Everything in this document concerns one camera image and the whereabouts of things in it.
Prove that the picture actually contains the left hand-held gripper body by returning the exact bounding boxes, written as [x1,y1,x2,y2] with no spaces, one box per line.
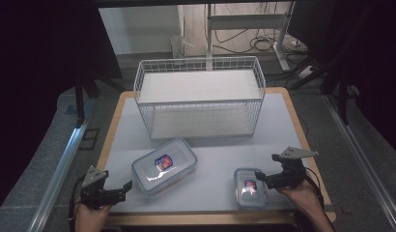
[79,165,127,210]

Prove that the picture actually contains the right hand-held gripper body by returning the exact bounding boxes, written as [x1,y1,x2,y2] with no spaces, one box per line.
[270,146,320,190]

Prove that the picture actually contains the small clear plastic food container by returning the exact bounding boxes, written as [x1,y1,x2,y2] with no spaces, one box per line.
[233,167,269,211]

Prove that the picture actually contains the large clear plastic food container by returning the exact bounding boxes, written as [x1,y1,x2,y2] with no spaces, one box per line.
[131,137,199,196]

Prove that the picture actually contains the person's right hand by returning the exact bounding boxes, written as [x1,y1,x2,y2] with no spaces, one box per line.
[276,175,320,217]

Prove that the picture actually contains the person's left hand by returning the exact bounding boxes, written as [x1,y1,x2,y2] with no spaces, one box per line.
[73,202,112,232]

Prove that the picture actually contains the black stand leg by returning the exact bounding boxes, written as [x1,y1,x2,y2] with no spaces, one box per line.
[73,76,102,129]

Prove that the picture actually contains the white power strip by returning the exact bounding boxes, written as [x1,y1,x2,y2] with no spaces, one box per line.
[297,65,316,80]

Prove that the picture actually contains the white metal stand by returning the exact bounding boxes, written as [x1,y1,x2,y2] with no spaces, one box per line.
[205,2,294,73]

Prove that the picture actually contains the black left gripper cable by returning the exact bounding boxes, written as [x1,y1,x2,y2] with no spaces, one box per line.
[68,175,87,232]

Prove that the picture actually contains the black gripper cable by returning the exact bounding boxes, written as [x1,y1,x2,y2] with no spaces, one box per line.
[68,175,87,232]
[303,166,326,211]

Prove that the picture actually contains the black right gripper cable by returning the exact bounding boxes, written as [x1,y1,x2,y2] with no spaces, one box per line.
[303,166,326,211]

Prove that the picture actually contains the aluminium floor rail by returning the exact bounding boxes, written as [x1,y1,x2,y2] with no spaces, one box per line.
[26,124,89,232]
[324,95,396,231]

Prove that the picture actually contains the black floor cables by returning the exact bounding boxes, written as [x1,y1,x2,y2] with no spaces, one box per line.
[213,28,308,55]

